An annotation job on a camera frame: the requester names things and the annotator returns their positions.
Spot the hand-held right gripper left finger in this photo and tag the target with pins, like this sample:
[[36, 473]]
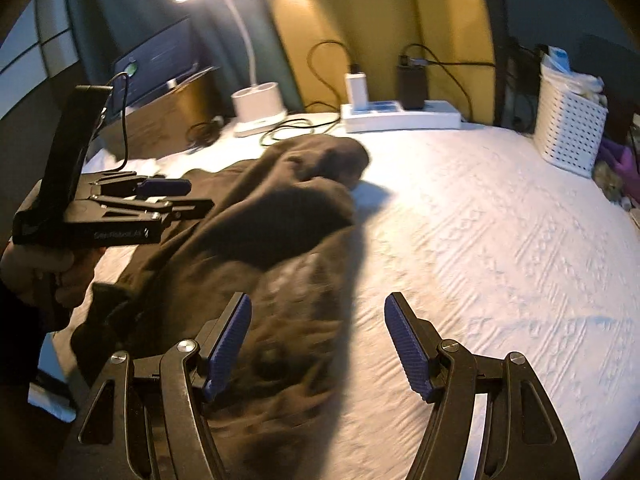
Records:
[[227, 345]]

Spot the white textured bedspread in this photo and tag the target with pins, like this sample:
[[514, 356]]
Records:
[[500, 285]]

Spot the black charger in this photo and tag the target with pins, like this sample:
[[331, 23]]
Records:
[[411, 87]]

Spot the dark teal curtain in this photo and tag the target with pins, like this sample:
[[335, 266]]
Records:
[[210, 45]]

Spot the cardboard box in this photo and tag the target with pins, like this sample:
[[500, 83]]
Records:
[[165, 120]]

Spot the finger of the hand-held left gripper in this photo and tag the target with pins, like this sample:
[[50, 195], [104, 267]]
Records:
[[190, 207], [165, 187]]

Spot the white charger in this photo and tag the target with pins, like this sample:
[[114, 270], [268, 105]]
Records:
[[357, 89]]

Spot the person's left hand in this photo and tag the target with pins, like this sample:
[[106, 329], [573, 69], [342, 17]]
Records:
[[75, 267]]

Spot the dark brown printed T-shirt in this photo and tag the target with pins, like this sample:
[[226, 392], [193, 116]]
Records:
[[225, 220]]

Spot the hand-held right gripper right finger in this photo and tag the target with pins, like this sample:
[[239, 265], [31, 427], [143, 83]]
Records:
[[407, 347]]

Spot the yellow curtain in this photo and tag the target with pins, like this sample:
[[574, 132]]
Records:
[[380, 20]]

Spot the white power strip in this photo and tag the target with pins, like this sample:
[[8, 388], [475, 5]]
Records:
[[400, 116]]

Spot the white and blue packets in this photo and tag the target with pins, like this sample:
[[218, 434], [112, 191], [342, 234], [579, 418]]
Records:
[[560, 62]]

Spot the white desk lamp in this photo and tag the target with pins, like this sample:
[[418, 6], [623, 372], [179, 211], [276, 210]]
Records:
[[257, 110]]

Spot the purple cloth item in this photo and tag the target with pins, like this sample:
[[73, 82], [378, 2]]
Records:
[[620, 160]]

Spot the white plastic basket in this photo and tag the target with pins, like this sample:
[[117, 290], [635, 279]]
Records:
[[570, 120]]

